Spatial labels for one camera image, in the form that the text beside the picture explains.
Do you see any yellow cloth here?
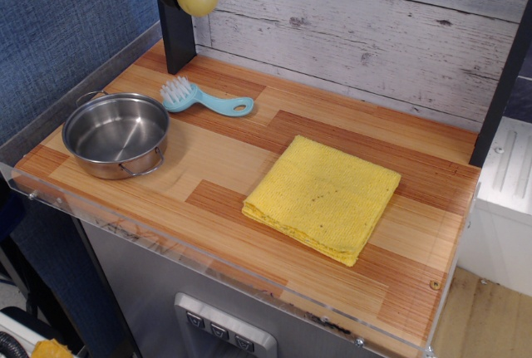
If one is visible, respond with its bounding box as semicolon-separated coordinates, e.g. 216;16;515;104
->
242;135;401;267

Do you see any light blue scrub brush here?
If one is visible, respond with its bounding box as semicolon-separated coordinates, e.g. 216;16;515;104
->
160;76;254;117

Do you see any small steel pot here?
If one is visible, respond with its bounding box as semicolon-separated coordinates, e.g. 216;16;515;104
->
62;90;170;179

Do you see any clear acrylic front guard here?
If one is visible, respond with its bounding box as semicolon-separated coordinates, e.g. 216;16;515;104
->
0;159;437;358

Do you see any stainless steel toy fridge body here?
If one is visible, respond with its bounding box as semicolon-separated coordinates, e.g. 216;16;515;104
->
78;216;400;358

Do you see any silver control panel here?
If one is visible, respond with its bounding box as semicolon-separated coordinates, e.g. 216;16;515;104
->
174;292;278;357

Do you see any yellow object bottom left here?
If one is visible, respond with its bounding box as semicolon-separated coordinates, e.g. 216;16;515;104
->
31;339;74;358

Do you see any white cabinet at right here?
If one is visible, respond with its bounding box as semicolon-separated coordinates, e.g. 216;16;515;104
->
457;117;531;296

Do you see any black right corner post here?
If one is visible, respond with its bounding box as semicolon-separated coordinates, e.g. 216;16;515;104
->
469;0;532;167

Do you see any black hose bottom left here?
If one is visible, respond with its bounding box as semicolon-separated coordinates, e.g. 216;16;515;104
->
0;331;26;358

